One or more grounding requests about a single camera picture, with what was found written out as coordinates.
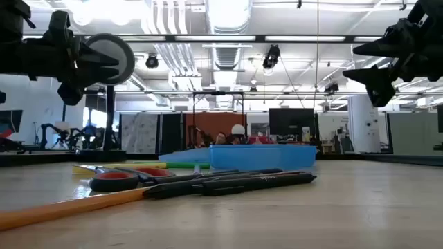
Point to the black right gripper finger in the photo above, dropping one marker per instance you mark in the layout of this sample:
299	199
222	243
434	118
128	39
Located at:
377	83
384	46

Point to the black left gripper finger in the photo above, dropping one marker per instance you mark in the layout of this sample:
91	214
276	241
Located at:
97	74
98	58

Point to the green highlighter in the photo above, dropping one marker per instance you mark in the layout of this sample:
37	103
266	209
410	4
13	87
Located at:
187	165

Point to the orange pencil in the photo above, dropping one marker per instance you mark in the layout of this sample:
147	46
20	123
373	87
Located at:
69	207

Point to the blue translucent plastic supply box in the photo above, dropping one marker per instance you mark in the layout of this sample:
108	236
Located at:
263	157

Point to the light purple pencil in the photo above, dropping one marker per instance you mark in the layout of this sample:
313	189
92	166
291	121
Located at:
196	169

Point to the black background robot arm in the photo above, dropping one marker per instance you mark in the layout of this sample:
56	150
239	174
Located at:
52	133

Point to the blue background robot arm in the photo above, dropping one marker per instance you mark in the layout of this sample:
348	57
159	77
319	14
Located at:
88	133

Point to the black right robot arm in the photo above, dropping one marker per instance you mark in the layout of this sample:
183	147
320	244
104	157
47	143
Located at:
432	8

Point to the round lamp on black stand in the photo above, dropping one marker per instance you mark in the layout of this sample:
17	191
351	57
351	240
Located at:
109	58

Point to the white round column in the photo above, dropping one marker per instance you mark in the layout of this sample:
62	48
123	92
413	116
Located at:
363	121

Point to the black hanging ceiling spotlight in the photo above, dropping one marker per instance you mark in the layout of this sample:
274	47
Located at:
151	62
271	57
331	87

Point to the grey patterned partition panel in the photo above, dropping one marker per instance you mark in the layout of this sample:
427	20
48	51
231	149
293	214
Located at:
138	133

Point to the black partition panel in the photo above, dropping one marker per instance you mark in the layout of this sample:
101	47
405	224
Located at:
171	133

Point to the black monitor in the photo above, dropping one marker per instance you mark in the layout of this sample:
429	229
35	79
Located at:
291	124

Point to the orange partition panel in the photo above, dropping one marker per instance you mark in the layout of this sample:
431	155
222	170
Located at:
214	122

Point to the red object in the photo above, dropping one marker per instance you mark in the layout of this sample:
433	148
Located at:
261	140

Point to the person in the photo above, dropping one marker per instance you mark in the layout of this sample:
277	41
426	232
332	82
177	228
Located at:
220	138

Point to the white dome object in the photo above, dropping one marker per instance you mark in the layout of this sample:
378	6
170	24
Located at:
238	129

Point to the black overhead frame bar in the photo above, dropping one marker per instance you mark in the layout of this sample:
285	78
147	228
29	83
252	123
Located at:
259	38

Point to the silver ventilation duct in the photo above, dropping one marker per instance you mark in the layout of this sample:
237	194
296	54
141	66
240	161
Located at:
228	15

